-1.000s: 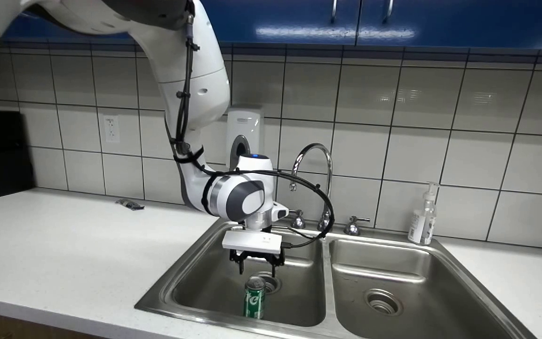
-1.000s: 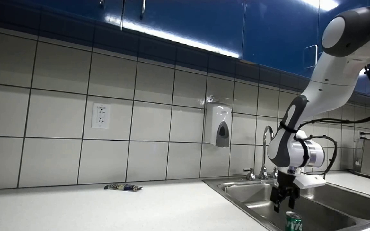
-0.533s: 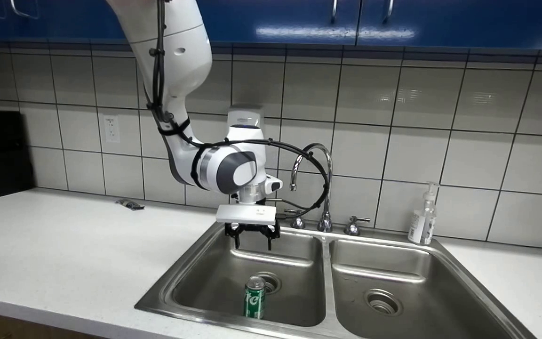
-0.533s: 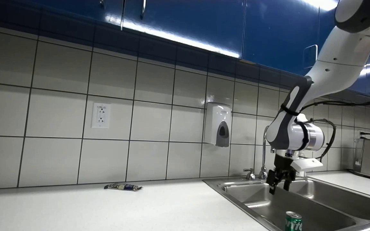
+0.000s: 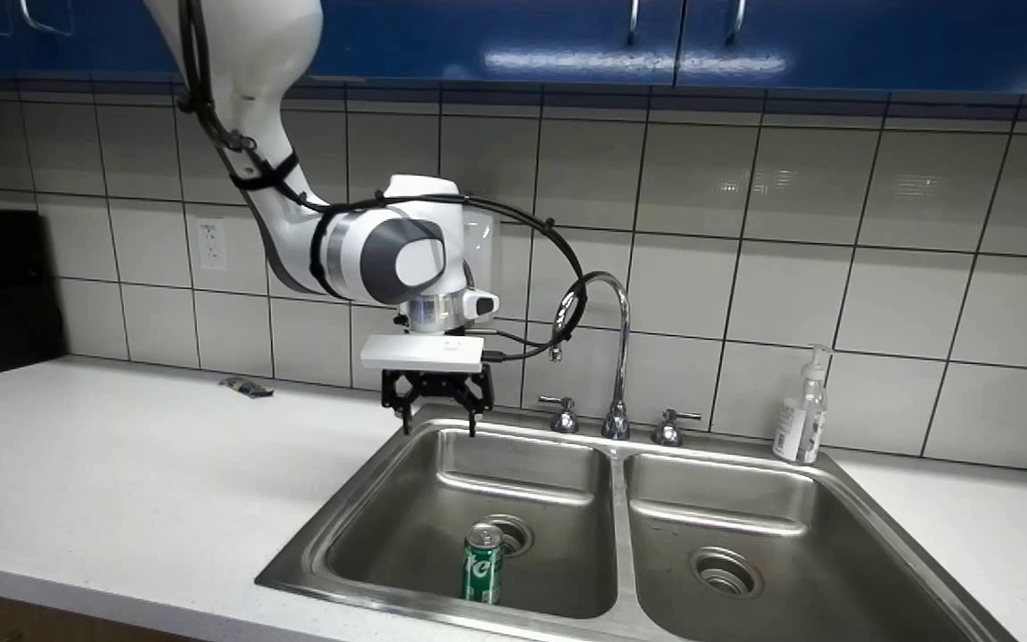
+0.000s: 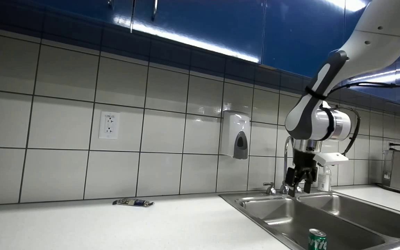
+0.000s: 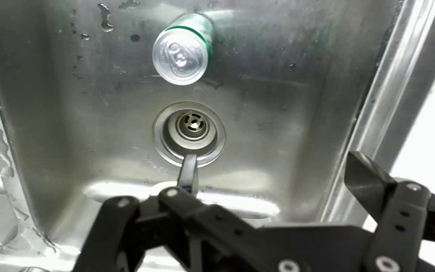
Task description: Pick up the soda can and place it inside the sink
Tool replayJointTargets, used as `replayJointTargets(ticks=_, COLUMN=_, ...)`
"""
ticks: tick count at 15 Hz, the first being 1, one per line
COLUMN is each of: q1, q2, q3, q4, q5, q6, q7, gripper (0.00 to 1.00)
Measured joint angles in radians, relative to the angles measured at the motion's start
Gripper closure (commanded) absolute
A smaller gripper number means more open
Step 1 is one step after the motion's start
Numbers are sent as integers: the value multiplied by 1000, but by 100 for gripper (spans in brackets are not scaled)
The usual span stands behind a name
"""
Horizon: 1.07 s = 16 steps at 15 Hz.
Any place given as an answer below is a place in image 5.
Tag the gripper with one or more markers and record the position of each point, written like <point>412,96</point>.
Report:
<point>437,381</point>

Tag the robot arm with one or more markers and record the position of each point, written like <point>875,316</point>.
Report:
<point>255,53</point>

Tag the dark crumpled wrapper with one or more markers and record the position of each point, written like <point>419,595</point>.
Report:
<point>246,387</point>

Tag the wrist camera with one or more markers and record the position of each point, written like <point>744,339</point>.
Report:
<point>420,352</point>

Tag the chrome gooseneck tap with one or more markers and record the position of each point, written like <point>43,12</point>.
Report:
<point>622,357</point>

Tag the blue cabinet door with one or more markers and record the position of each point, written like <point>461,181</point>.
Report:
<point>496,40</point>
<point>59,49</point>
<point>879,40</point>

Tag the white wall socket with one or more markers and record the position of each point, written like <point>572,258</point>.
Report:
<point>212,243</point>

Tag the green soda can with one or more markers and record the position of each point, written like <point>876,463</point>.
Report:
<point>483,566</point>

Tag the steel double sink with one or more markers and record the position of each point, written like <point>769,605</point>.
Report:
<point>567,535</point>

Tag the blue wall cabinet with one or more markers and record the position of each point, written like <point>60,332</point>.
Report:
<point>513,40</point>

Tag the clear pump bottle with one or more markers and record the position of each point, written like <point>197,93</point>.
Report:
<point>801,428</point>

